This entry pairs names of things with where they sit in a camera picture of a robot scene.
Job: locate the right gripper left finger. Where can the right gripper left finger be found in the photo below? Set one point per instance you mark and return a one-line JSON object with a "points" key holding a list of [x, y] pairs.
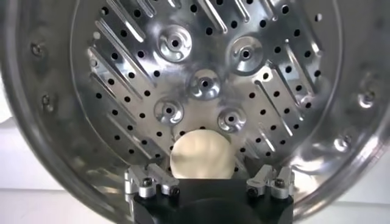
{"points": [[166, 182]]}

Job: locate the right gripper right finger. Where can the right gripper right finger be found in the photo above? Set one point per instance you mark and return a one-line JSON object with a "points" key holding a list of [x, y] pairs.
{"points": [[263, 178]]}

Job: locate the white steamed baozi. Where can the white steamed baozi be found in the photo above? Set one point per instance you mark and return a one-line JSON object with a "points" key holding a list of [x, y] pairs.
{"points": [[201, 155]]}

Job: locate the stainless steel steamer basket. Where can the stainless steel steamer basket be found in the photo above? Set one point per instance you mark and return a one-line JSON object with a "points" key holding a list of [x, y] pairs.
{"points": [[122, 91]]}

